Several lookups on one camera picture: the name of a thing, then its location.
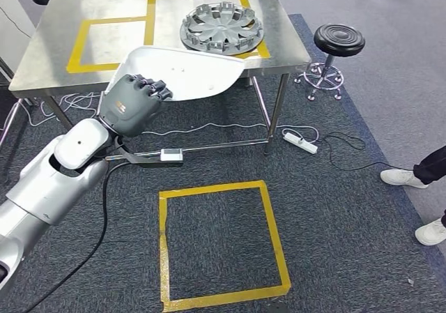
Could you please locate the stainless steel workbench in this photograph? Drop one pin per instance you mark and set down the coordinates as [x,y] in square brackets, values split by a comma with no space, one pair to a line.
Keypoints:
[52,38]

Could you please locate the steel frame table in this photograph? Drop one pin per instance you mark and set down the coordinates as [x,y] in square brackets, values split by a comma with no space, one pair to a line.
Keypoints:
[13,24]

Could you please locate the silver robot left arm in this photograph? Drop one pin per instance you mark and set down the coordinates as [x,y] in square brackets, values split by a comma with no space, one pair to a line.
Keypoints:
[52,186]

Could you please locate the grey plastic hubcap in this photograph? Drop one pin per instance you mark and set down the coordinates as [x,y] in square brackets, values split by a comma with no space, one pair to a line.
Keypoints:
[223,29]

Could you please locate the person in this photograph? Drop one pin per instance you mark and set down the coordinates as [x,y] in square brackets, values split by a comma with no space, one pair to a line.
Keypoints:
[401,178]

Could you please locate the white plastic car part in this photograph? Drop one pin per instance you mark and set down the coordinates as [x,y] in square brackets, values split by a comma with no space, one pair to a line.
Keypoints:
[195,70]

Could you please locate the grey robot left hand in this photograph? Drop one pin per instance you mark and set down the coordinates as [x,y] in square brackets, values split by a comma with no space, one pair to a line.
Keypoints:
[129,110]

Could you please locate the white power strip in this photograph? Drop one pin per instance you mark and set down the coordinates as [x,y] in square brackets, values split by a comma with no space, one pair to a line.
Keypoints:
[300,143]

